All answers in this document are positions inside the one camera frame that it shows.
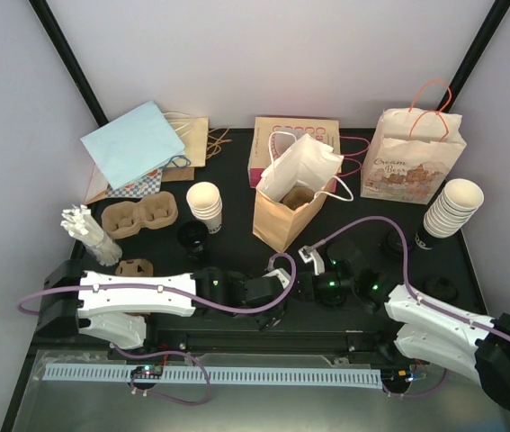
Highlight kraft bag with white handles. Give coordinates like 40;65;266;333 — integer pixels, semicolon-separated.
253;130;354;252

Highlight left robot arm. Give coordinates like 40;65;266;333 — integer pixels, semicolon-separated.
35;261;292;359

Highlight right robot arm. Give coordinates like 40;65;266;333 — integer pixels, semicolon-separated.
297;241;510;411

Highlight stack of black lids left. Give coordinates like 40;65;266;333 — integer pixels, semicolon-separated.
176;220;210;262

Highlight black lid stack far right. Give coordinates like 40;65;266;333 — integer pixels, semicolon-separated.
422;276;459;304

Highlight left stack of paper cups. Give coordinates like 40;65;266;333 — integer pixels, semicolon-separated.
186;182;222;234

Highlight stack of paper cups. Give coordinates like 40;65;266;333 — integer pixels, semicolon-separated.
423;178;484;239
186;182;222;234

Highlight small circuit board right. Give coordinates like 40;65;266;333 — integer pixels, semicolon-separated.
380;364;428;384

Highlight small circuit board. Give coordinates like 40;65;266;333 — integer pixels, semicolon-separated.
380;364;428;384
130;364;163;379

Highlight pulp carrier near front edge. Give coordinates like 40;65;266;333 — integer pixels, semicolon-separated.
115;258;154;277

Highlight right stack of paper cups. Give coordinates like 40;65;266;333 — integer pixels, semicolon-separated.
423;178;484;239

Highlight cream bear paper bag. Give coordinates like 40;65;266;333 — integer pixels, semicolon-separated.
361;88;467;204

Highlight small circuit board left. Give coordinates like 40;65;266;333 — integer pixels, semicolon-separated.
130;364;163;379

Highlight pink cakes paper bag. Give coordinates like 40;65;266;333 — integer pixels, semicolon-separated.
247;117;370;188

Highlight two-cup pulp carrier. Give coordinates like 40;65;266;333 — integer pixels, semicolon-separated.
101;192;178;239

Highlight brown flat paper bag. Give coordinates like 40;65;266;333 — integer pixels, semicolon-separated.
162;128;232;183

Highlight yellow flat paper bag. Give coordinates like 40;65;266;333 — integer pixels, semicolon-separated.
165;112;209;167

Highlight light blue paper bag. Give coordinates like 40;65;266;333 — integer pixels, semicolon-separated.
81;101;184;189

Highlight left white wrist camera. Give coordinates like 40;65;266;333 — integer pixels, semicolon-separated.
264;268;291;289

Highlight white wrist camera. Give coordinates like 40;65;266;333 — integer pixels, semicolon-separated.
298;246;326;276
264;268;291;289

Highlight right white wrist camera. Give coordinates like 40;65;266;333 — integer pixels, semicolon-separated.
298;246;326;276

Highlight black front rail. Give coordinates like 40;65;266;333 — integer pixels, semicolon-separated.
145;329;398;363

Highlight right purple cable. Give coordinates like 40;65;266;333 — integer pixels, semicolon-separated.
303;216;510;356

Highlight front purple cable loop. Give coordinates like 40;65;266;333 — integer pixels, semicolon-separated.
114;346;213;406

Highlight light blue cable duct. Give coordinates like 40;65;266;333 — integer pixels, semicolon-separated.
42;364;382;390

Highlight right black frame post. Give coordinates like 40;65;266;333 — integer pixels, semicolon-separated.
437;0;510;113

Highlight black frame post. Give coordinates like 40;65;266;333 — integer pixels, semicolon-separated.
29;0;109;127
437;0;510;113

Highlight left black frame post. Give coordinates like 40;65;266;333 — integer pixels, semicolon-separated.
29;0;109;127

